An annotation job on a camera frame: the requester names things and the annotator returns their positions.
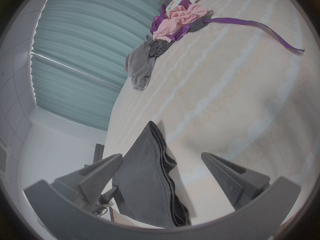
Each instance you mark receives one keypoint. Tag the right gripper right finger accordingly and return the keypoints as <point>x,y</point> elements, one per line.
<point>227,177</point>

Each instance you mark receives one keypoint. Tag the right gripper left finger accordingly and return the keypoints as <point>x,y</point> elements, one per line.
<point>100,179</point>

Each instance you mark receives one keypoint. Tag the black T-shirt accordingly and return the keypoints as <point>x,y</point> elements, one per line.
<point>145,174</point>

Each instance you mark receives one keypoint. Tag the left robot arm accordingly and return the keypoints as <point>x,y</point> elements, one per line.
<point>105,199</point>

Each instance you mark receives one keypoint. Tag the bed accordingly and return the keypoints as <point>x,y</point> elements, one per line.
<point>237,96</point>

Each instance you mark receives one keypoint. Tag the pile of clothes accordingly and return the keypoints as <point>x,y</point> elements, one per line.
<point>180,21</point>

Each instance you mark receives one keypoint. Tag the blue-green curtain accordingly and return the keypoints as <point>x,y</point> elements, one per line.
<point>75,96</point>
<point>95,34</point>

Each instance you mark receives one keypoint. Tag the white ceiling air conditioner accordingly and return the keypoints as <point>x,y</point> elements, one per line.
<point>3,159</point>

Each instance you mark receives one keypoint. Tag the grey garment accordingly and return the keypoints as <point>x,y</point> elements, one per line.
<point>137,64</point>

